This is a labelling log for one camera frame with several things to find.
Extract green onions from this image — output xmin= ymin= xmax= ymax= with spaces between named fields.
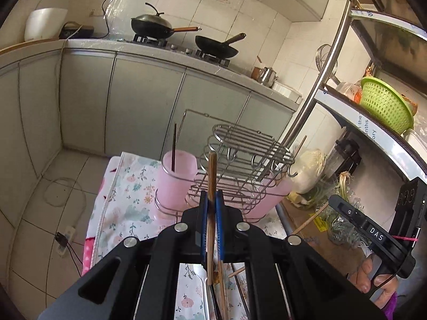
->
xmin=313 ymin=171 xmax=368 ymax=251

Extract plastic bag with food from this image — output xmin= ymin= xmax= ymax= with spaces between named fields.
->
xmin=336 ymin=81 xmax=363 ymax=104

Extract black power cable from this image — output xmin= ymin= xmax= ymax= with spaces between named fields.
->
xmin=101 ymin=0 xmax=123 ymax=39

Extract white dish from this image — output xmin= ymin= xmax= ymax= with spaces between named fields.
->
xmin=271 ymin=82 xmax=303 ymax=103

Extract white bucket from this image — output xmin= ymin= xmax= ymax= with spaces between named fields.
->
xmin=24 ymin=7 xmax=68 ymax=42

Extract black wok with lid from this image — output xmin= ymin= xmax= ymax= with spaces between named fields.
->
xmin=131 ymin=3 xmax=203 ymax=39

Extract green plastic basket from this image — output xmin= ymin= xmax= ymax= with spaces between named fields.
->
xmin=359 ymin=76 xmax=415 ymax=135

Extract metal shelf unit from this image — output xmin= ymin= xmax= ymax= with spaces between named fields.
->
xmin=283 ymin=0 xmax=427 ymax=187

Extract pink plastic utensil cup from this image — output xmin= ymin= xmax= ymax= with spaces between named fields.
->
xmin=248 ymin=173 xmax=293 ymax=220
xmin=156 ymin=150 xmax=198 ymax=221

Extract white power strip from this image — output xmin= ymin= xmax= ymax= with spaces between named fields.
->
xmin=55 ymin=226 xmax=76 ymax=258

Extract light wooden chopstick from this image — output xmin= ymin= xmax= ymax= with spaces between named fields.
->
xmin=206 ymin=151 xmax=218 ymax=285

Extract white plastic spoon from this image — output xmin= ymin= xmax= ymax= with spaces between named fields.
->
xmin=193 ymin=264 xmax=211 ymax=320

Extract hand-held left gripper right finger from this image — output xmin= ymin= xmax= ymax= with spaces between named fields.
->
xmin=215 ymin=191 xmax=388 ymax=320

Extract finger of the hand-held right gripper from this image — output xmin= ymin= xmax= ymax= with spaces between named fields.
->
xmin=328 ymin=194 xmax=395 ymax=246

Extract black electric appliance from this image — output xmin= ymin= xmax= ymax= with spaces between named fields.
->
xmin=59 ymin=22 xmax=95 ymax=39

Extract napa cabbage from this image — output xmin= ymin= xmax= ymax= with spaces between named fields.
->
xmin=291 ymin=149 xmax=328 ymax=194

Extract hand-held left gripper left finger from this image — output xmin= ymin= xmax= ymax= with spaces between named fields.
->
xmin=37 ymin=191 xmax=212 ymax=320

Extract gas stove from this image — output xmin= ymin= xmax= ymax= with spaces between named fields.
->
xmin=132 ymin=33 xmax=232 ymax=66

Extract steel kettle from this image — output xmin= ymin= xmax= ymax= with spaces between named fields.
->
xmin=258 ymin=67 xmax=278 ymax=87

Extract black frying pan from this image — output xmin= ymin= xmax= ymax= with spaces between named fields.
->
xmin=195 ymin=33 xmax=247 ymax=58

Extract dark brown chopstick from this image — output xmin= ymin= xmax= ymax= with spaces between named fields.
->
xmin=171 ymin=123 xmax=177 ymax=171

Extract metal wire utensil rack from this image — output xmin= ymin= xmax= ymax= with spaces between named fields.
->
xmin=155 ymin=109 xmax=298 ymax=223

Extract pink towel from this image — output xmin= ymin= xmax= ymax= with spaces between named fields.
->
xmin=82 ymin=236 xmax=96 ymax=277

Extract person's right hand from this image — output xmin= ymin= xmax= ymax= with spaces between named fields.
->
xmin=346 ymin=255 xmax=400 ymax=308

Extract blender jar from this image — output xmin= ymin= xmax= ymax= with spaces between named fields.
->
xmin=328 ymin=138 xmax=363 ymax=178

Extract metal wire strainer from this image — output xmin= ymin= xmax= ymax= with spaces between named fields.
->
xmin=315 ymin=43 xmax=336 ymax=74

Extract floral printed cloth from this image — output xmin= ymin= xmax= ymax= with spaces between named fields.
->
xmin=89 ymin=151 xmax=291 ymax=320

